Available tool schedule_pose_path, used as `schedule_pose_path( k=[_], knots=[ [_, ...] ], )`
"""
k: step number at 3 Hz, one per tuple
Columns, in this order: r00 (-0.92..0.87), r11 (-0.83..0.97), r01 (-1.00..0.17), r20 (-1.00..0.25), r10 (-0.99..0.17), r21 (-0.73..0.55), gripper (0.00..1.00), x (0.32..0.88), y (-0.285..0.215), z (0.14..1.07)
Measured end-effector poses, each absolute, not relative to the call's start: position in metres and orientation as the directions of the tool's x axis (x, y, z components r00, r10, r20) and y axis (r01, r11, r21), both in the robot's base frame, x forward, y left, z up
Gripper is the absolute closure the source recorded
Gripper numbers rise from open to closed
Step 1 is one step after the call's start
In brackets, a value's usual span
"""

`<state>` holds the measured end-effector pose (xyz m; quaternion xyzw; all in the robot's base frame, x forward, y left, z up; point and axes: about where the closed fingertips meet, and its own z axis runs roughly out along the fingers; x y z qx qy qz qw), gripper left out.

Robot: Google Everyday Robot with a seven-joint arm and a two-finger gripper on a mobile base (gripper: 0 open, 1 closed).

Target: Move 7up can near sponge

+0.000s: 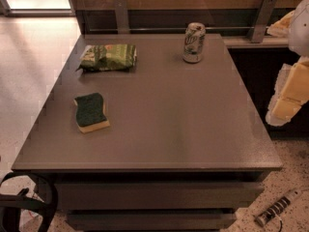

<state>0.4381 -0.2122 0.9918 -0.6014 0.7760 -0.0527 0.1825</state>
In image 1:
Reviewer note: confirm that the desk drawer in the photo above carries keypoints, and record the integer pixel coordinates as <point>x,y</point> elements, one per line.
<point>156,196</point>
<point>150,221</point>

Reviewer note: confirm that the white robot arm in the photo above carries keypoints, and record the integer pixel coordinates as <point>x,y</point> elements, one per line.
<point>298,36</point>

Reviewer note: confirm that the upper desk drawer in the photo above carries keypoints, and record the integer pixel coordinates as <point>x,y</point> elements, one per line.
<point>156,196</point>

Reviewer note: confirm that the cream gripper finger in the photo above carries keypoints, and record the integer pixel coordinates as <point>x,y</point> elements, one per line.
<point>280,28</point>
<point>291,92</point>

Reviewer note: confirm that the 7up soda can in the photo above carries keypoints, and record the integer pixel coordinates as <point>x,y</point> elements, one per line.
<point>193,42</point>

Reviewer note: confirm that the green yellow sponge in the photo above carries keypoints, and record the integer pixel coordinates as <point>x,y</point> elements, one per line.
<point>90,113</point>

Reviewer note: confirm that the lower desk drawer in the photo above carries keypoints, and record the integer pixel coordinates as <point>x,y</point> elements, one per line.
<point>150,221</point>

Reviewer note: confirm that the metal bracket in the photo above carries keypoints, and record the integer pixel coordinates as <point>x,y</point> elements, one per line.
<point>121,14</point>
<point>257,31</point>

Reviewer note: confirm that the green chip bag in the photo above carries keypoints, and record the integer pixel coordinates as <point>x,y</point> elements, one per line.
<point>108,57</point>

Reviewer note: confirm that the left metal bracket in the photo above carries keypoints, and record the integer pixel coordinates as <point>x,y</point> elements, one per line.
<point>121,14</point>

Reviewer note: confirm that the right metal bracket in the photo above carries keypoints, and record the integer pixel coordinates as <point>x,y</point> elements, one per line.
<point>257,31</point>

